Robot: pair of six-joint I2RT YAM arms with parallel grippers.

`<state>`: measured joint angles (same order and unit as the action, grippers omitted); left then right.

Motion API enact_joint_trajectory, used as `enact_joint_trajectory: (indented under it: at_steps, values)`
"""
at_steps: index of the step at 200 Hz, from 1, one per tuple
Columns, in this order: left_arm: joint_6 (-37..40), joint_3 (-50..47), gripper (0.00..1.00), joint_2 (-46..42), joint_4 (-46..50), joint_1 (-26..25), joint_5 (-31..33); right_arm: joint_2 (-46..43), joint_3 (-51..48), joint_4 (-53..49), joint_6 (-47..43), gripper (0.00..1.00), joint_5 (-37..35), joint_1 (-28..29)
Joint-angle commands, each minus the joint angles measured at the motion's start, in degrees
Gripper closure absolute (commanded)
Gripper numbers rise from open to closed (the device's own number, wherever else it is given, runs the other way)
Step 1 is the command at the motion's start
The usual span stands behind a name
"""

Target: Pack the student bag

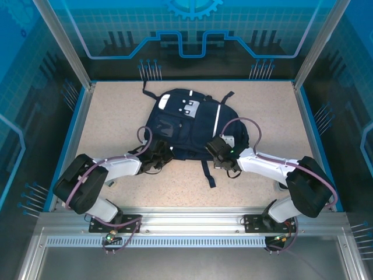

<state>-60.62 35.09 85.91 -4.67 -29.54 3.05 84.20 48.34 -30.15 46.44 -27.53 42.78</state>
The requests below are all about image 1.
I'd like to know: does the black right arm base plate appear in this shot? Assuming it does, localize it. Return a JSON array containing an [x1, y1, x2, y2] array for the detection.
[[242, 214, 298, 233]]

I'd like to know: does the slotted grey cable duct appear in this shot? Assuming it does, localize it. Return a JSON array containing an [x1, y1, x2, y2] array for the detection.
[[45, 236, 273, 249]]

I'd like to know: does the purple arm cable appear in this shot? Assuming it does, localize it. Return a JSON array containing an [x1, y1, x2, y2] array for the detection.
[[221, 117, 339, 254], [64, 125, 154, 255]]

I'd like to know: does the grey metal front tray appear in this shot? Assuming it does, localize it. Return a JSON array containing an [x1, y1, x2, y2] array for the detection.
[[17, 227, 362, 280]]

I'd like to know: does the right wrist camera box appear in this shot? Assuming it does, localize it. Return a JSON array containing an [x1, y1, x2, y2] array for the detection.
[[219, 133, 235, 147]]

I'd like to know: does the aluminium frame post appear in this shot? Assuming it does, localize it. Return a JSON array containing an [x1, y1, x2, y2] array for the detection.
[[31, 0, 97, 90], [292, 0, 353, 91]]

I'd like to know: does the navy blue student backpack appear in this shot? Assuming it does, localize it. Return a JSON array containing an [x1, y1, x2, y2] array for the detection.
[[136, 80, 250, 189]]

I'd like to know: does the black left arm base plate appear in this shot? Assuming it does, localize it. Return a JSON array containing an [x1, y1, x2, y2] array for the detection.
[[89, 214, 143, 233]]

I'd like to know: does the aluminium side rail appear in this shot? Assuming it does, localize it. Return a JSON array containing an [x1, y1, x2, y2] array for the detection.
[[48, 83, 97, 212]]

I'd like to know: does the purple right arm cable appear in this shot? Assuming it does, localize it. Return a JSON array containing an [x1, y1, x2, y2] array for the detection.
[[221, 117, 339, 254]]

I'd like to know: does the aluminium front rail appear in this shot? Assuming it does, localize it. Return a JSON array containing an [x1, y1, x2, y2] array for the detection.
[[34, 206, 350, 236]]

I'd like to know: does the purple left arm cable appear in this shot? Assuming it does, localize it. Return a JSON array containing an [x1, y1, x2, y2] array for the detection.
[[64, 125, 154, 255]]

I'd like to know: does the small green-lit connector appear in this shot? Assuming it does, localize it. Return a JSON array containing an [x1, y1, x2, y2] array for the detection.
[[268, 233, 292, 243], [102, 230, 122, 243]]

